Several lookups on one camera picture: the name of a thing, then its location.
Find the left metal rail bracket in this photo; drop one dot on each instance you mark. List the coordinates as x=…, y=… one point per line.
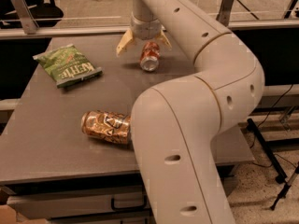
x=27, y=21

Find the grey lower drawer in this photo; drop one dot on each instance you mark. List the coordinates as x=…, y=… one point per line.
x=136, y=217

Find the gold patterned soda can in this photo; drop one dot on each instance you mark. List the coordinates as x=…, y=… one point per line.
x=108, y=126

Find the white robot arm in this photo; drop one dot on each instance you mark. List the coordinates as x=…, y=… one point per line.
x=174, y=122

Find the grey top drawer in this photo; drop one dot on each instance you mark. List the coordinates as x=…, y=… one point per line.
x=78, y=202

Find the black office chair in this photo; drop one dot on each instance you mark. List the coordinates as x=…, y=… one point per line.
x=45, y=12

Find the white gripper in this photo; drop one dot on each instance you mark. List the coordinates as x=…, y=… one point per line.
x=146, y=29

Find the black floor stand bar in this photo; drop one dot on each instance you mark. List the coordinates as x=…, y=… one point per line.
x=268, y=151

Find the right metal rail bracket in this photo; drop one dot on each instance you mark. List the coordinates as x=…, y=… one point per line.
x=225, y=12

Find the metal rail bracket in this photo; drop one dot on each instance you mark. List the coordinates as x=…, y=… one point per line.
x=225, y=12
x=27, y=21

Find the grey drawer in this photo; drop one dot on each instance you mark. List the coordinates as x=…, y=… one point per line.
x=136, y=217
x=78, y=202

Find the green kettle chips bag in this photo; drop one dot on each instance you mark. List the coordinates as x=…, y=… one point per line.
x=67, y=66

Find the black drawer handle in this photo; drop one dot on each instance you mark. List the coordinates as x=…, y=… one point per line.
x=128, y=204

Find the red coke can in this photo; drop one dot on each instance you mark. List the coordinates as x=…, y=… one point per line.
x=149, y=60

